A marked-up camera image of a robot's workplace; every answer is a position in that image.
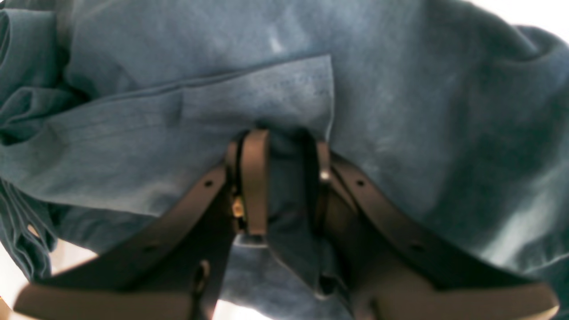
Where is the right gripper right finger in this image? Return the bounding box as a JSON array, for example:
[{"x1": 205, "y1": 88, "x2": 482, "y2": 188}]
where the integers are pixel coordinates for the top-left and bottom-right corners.
[{"x1": 305, "y1": 134, "x2": 560, "y2": 320}]

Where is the dark navy t-shirt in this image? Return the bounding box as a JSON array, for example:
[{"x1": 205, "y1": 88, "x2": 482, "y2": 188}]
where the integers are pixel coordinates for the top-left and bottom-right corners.
[{"x1": 1, "y1": 0, "x2": 568, "y2": 320}]

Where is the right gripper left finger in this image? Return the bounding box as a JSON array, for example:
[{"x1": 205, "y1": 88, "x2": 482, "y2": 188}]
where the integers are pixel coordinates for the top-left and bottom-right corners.
[{"x1": 13, "y1": 129, "x2": 269, "y2": 320}]

